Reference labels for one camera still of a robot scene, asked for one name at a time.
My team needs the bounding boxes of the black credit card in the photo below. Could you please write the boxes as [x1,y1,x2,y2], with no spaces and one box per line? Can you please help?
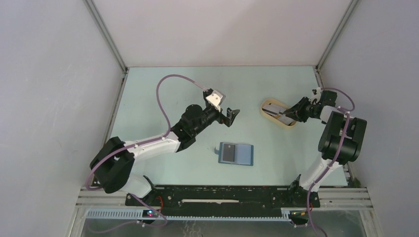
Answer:
[220,143,236,163]

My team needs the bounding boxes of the blue card holder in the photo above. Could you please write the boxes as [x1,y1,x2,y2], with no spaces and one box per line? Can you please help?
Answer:
[214,142,254,166]

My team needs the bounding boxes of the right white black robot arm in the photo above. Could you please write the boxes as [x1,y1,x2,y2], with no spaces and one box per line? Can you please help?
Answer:
[284,87,368,206]

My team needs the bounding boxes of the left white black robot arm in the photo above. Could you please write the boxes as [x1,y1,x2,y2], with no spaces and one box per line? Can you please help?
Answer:
[89,89,240,206]

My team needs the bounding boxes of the grey card in tray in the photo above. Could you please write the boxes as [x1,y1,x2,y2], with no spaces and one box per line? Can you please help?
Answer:
[278,115,295,126]

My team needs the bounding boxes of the black striped card in tray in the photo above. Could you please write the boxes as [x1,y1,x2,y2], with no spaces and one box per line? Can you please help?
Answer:
[262,103,286,117]

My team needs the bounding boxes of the beige oval tray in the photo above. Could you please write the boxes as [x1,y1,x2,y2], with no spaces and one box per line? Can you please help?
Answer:
[260,98,296,129]

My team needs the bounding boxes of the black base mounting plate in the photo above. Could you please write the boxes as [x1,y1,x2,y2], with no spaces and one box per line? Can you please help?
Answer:
[143,185,320,218]

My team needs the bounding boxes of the right controller board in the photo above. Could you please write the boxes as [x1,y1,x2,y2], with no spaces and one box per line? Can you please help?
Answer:
[289,210,309,219]

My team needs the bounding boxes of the controller board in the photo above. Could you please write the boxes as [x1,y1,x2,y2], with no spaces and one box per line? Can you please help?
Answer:
[142,209,159,218]
[289,210,309,219]

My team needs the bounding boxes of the left controller board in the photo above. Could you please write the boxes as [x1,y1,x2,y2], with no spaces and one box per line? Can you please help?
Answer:
[142,209,159,218]

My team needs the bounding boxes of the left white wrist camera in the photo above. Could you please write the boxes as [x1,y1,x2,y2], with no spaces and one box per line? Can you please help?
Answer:
[205,90,225,113]

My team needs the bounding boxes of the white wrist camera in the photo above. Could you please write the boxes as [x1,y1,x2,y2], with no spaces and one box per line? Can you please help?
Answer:
[205,90,225,113]
[309,87,323,105]

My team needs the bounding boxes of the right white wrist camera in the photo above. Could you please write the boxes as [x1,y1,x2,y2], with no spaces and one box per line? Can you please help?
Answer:
[309,87,323,105]

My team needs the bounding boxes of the white cable duct strip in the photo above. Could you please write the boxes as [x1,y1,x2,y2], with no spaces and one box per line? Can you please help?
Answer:
[85,208,291,221]

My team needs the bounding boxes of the aluminium frame rail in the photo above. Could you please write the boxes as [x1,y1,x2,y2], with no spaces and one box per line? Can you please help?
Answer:
[75,186,374,212]

